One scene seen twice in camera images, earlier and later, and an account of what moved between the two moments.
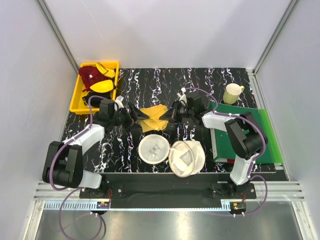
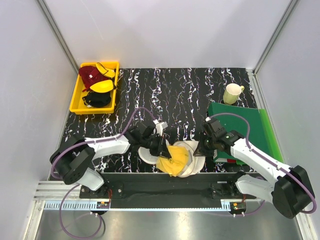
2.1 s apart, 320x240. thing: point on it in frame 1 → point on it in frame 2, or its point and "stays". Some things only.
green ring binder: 223,150 stays
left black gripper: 135,115 → 156,152
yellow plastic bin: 78,105 stays
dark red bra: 89,75 stays
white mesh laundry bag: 186,158 stays
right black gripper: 172,114 → 200,151
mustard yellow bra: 154,122 → 175,165
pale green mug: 232,93 stays
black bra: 95,101 stays
